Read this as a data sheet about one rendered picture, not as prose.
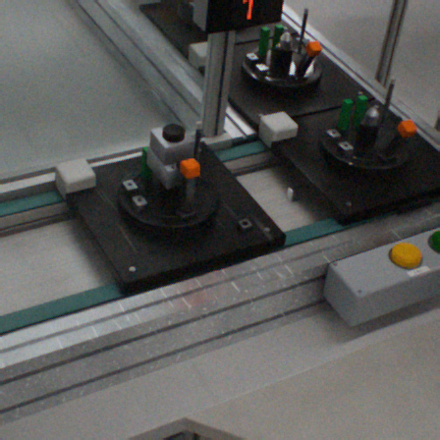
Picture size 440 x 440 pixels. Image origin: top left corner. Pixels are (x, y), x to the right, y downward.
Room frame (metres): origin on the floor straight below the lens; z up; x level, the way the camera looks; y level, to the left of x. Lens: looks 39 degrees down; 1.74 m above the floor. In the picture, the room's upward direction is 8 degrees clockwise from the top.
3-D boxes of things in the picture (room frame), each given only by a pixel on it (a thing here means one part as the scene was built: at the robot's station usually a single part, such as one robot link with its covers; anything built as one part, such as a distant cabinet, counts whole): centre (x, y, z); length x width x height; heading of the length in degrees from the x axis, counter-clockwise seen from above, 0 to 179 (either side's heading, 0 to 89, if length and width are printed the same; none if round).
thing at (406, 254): (0.92, -0.24, 0.96); 0.04 x 0.04 x 0.02
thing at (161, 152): (0.96, 0.09, 1.06); 0.08 x 0.04 x 0.07; 34
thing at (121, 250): (0.96, 0.09, 0.96); 0.24 x 0.24 x 0.02; 34
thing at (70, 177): (0.98, 0.22, 0.97); 0.05 x 0.05 x 0.04; 34
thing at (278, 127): (1.15, -0.19, 1.01); 0.24 x 0.24 x 0.13; 34
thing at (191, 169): (0.92, 0.06, 1.04); 0.04 x 0.02 x 0.08; 34
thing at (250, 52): (1.35, -0.05, 1.01); 0.24 x 0.24 x 0.13; 34
